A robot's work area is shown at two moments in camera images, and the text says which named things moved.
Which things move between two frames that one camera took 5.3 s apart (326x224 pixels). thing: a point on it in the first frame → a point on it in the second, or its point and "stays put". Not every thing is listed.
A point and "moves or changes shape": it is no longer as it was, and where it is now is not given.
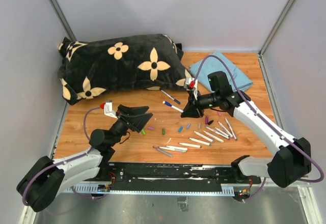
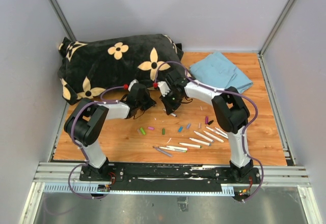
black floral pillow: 91,65 stays put
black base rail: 121,174 stays put
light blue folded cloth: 214,65 stays put
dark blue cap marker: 169,104 moves or changes shape
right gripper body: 191,99 → 171,100
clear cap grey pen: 163,151 stays put
